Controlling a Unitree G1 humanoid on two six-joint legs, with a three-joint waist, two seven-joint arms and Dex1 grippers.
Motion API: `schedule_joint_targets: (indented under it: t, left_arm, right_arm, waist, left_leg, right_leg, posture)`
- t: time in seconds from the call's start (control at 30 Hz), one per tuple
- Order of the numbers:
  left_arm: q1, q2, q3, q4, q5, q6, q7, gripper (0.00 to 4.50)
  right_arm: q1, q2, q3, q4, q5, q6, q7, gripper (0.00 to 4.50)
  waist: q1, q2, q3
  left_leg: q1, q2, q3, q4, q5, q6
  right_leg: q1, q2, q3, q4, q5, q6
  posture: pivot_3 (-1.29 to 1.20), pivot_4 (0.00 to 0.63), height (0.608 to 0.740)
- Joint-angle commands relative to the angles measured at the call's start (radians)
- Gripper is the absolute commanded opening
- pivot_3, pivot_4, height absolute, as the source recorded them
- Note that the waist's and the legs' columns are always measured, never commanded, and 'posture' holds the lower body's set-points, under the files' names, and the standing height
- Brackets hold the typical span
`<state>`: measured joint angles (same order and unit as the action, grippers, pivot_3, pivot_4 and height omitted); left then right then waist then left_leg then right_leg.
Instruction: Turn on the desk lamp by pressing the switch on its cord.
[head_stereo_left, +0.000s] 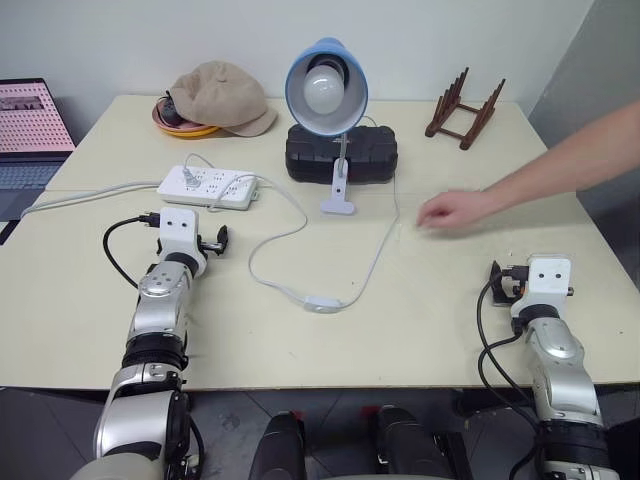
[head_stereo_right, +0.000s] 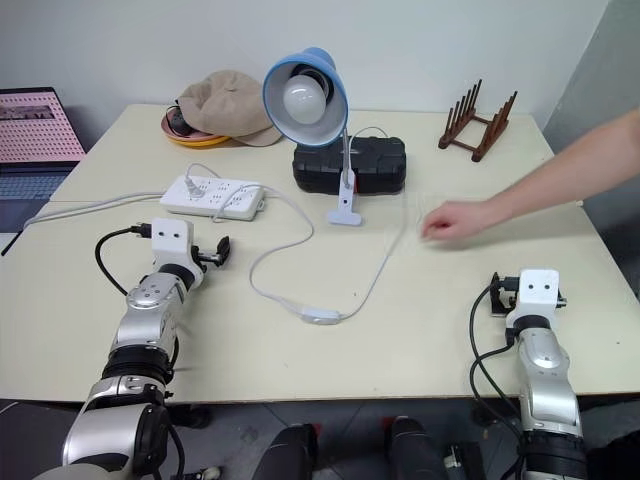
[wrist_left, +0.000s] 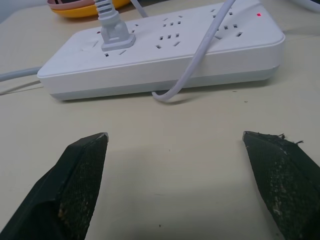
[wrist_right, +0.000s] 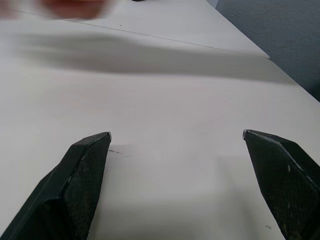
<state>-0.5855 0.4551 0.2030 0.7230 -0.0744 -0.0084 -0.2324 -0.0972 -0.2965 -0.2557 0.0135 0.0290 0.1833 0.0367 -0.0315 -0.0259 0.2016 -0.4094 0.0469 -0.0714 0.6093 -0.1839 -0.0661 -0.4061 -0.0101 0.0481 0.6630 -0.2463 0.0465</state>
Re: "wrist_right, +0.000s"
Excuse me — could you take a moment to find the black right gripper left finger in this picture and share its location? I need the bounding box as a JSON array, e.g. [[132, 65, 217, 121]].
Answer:
[[0, 131, 113, 240]]

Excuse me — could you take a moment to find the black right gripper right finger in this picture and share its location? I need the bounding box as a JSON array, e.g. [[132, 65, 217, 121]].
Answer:
[[242, 129, 320, 240]]

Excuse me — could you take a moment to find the person's bare hand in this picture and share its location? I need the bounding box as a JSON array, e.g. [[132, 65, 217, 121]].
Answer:
[[0, 0, 118, 21]]

